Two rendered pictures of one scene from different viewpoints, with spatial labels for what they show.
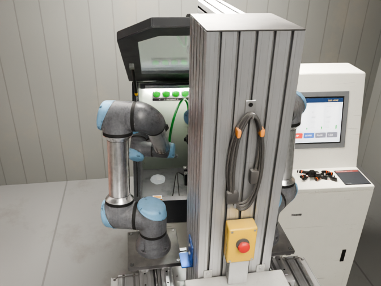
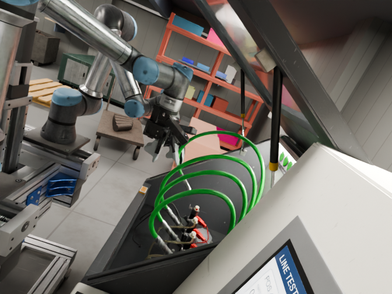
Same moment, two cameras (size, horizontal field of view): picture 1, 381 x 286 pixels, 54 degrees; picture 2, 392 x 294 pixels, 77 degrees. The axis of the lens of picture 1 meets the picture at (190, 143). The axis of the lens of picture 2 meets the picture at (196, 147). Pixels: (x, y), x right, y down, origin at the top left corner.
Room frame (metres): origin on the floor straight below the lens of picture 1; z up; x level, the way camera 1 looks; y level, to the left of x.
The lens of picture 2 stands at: (1.96, -0.86, 1.60)
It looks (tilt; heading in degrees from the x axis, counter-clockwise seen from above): 18 degrees down; 94
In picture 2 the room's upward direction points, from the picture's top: 23 degrees clockwise
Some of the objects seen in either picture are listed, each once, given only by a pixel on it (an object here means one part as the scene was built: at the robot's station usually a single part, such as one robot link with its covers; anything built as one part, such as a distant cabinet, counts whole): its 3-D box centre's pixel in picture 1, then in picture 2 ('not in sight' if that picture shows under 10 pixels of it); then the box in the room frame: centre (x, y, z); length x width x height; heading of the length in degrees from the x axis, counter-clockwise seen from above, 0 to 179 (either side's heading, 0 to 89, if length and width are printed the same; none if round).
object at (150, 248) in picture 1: (153, 237); (60, 127); (1.26, 0.15, 1.09); 0.15 x 0.15 x 0.10
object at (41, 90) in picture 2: not in sight; (51, 93); (-1.25, 3.29, 0.07); 1.40 x 0.96 x 0.13; 101
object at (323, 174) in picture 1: (316, 173); not in sight; (1.93, -0.76, 1.01); 0.23 x 0.11 x 0.06; 97
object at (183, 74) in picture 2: not in sight; (178, 80); (1.75, -0.03, 1.52); 0.09 x 0.08 x 0.11; 52
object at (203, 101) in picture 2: not in sight; (205, 89); (1.27, 4.55, 1.17); 2.48 x 0.66 x 2.33; 10
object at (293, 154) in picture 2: (188, 85); (300, 161); (2.26, 0.02, 1.43); 0.54 x 0.03 x 0.02; 97
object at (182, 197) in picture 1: (195, 207); (122, 231); (1.76, -0.04, 0.87); 0.62 x 0.04 x 0.16; 97
